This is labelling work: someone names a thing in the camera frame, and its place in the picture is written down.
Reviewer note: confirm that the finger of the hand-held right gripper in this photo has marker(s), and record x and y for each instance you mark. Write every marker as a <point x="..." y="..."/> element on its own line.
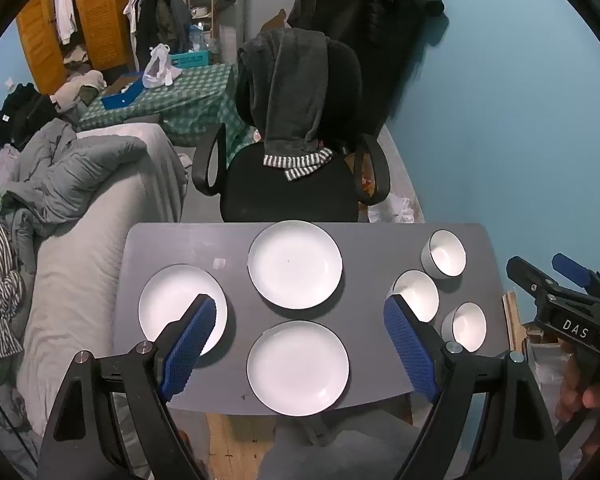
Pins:
<point x="530" y="275"/>
<point x="572" y="266"/>

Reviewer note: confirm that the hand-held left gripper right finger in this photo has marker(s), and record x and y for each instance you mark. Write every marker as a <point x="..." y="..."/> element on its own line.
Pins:
<point x="410" y="350"/>

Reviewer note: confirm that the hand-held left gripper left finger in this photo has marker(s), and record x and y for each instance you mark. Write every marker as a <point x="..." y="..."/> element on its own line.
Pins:
<point x="190" y="345"/>

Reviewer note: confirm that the white plate black rim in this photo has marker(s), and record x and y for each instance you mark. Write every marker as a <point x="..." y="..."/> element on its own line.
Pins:
<point x="297" y="367"/>
<point x="295" y="265"/>
<point x="170" y="300"/>

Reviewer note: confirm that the white ribbed bowl black rim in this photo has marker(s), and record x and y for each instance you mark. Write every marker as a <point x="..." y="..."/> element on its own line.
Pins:
<point x="470" y="325"/>
<point x="445" y="255"/>
<point x="420" y="292"/>

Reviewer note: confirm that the person's right hand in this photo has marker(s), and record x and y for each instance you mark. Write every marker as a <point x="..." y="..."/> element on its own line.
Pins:
<point x="569" y="395"/>

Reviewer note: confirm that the clear plastic bag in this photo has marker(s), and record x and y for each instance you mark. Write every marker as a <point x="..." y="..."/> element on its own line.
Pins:
<point x="550" y="375"/>

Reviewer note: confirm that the light grey sofa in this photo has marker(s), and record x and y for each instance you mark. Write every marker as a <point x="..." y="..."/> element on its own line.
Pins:
<point x="80" y="270"/>

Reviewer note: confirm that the crumpled white plastic bag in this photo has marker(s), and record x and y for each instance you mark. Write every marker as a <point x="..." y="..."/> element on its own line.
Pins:
<point x="397" y="210"/>

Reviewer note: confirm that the black office chair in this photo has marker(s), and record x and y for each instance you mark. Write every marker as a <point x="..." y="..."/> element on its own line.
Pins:
<point x="290" y="195"/>

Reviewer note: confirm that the striped cloth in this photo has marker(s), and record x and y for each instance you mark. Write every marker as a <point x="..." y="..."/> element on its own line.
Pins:
<point x="0" y="270"/>

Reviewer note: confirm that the grey quilted duvet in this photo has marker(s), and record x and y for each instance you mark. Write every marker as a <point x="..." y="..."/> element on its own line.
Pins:
<point x="80" y="170"/>

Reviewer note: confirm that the blue tray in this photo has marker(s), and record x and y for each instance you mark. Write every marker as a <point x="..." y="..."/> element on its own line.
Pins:
<point x="120" y="100"/>

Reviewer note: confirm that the green checked tablecloth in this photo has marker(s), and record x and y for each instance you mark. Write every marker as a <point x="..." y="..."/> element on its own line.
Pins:
<point x="200" y="90"/>

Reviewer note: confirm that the grey hoodie striped cuffs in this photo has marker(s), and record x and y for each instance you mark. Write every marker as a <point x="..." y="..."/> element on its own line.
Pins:
<point x="295" y="100"/>

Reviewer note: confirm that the beige clothes pile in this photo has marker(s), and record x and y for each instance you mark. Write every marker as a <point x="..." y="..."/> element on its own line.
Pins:
<point x="75" y="90"/>

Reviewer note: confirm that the teal box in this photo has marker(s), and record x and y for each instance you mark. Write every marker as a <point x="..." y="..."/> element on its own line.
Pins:
<point x="192" y="59"/>

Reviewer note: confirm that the black clothes pile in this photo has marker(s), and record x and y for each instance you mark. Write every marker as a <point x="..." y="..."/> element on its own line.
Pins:
<point x="20" y="110"/>

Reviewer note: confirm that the dark hanging jackets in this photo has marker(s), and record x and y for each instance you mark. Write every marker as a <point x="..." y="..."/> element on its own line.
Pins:
<point x="165" y="20"/>

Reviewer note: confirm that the orange louvred wardrobe door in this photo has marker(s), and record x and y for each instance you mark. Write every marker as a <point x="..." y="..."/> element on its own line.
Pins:
<point x="102" y="10"/>
<point x="37" y="40"/>

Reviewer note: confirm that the white hanging shirt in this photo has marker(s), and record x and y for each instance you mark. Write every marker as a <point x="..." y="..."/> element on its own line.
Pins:
<point x="65" y="10"/>

